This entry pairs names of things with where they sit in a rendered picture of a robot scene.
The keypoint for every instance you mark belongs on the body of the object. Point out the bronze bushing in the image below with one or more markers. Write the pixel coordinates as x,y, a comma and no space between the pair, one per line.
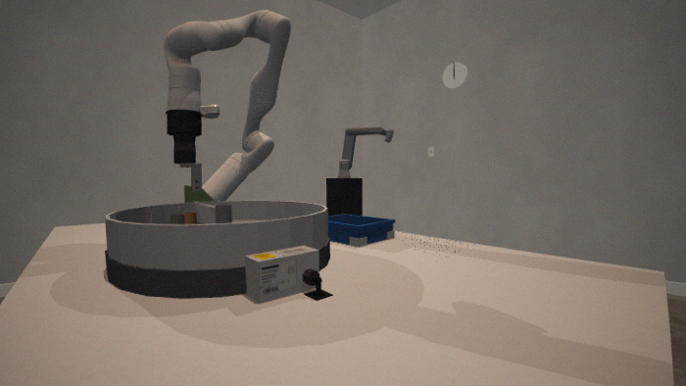
190,218

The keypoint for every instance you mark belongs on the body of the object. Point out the blue rectangular tray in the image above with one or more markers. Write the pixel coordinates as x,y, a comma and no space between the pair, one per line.
359,231

